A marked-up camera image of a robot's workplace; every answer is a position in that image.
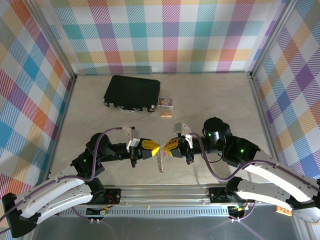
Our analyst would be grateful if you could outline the purple playing card box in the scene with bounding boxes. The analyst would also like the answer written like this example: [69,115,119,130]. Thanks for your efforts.
[157,97,174,109]

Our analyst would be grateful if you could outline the black base electronics box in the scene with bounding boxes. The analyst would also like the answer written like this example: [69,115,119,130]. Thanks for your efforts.
[206,187,227,204]
[104,187,123,205]

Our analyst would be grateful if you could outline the black hard case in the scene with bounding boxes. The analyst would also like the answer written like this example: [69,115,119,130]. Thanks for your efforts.
[103,74,161,113]

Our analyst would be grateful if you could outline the perforated metal strip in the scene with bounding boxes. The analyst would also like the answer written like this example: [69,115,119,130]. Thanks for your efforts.
[57,208,231,218]

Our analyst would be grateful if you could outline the reflective steel plate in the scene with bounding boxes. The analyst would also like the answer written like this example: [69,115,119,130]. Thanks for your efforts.
[32,216,301,240]

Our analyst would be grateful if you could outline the orange paper tag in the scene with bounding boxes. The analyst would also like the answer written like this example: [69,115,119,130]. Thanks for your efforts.
[275,204,293,217]

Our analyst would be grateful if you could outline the thin black wire loop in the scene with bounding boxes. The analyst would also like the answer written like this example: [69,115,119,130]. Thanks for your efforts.
[206,152,224,164]

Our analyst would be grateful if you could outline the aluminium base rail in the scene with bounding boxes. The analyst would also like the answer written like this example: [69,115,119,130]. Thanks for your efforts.
[101,184,241,207]

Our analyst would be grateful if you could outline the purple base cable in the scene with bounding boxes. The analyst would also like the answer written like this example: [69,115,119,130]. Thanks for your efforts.
[228,203,257,223]
[70,204,101,224]

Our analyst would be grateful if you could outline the aluminium frame post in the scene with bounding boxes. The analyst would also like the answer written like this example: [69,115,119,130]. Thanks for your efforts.
[248,0,301,78]
[28,0,78,82]

